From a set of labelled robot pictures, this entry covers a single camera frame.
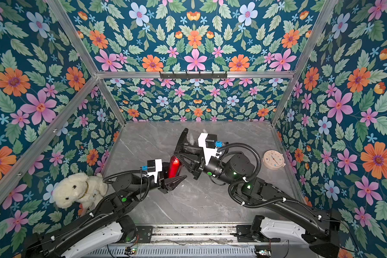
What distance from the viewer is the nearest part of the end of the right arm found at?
453 mm

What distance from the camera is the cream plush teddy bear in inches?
27.7

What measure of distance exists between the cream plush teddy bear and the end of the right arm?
0.62 meters
